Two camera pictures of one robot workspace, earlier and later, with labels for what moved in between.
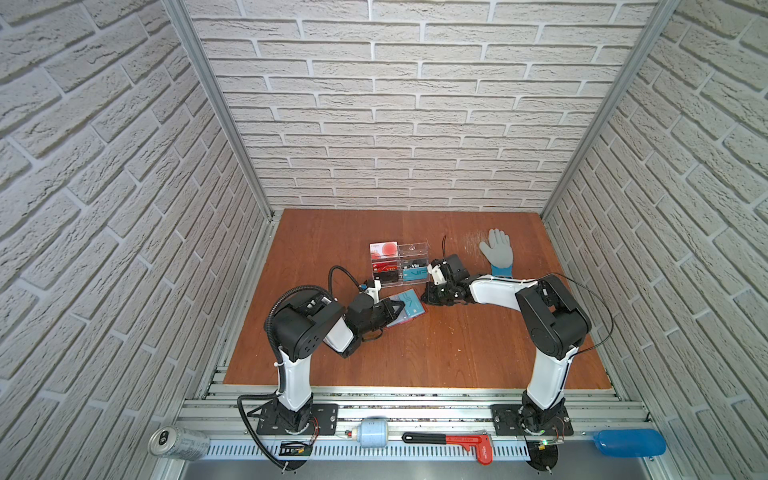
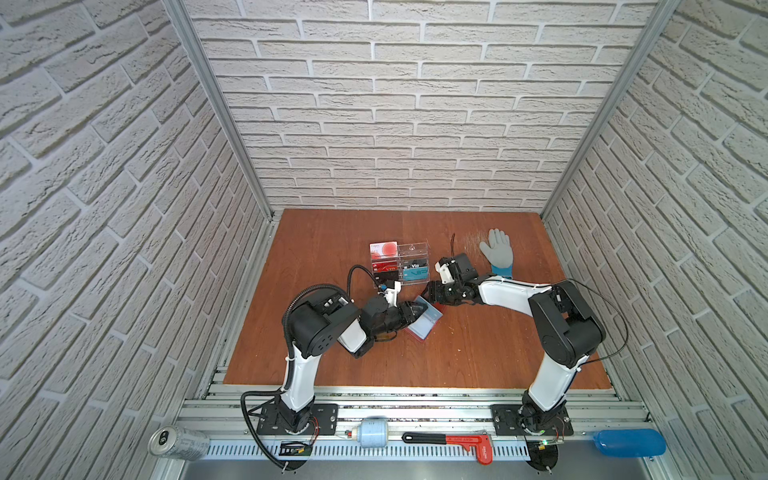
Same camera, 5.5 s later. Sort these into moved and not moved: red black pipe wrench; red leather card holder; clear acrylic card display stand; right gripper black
Moved: red leather card holder
Not moved: clear acrylic card display stand; right gripper black; red black pipe wrench
